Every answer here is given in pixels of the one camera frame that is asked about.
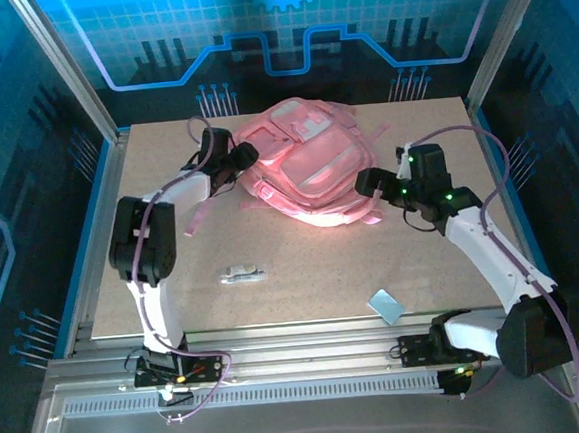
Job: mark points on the pink backpack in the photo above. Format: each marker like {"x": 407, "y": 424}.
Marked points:
{"x": 316, "y": 169}

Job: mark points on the light blue rectangular card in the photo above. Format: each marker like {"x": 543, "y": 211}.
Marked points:
{"x": 387, "y": 306}

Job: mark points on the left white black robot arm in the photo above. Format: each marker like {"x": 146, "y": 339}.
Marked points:
{"x": 146, "y": 238}

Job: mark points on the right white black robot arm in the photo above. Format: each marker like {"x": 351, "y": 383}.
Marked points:
{"x": 488, "y": 251}

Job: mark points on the black controller box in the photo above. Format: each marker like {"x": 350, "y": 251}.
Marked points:
{"x": 453, "y": 384}

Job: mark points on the aluminium mounting beam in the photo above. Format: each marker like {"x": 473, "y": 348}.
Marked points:
{"x": 305, "y": 355}

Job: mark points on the aluminium right table rail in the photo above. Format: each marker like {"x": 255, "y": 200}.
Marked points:
{"x": 501, "y": 160}

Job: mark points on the aluminium table rail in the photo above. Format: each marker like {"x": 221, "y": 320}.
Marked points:
{"x": 501, "y": 160}
{"x": 98, "y": 201}

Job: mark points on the aluminium left table rail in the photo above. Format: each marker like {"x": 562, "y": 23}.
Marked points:
{"x": 98, "y": 201}

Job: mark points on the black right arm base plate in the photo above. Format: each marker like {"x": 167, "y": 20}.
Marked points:
{"x": 415, "y": 351}

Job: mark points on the aluminium right frame post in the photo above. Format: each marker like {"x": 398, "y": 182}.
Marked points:
{"x": 506, "y": 34}

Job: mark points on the aluminium frame post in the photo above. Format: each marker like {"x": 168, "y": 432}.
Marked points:
{"x": 506, "y": 34}
{"x": 67, "y": 68}

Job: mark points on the aluminium left frame post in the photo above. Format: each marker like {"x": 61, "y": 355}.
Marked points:
{"x": 67, "y": 68}

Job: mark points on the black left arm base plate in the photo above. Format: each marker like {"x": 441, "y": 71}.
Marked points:
{"x": 206, "y": 366}

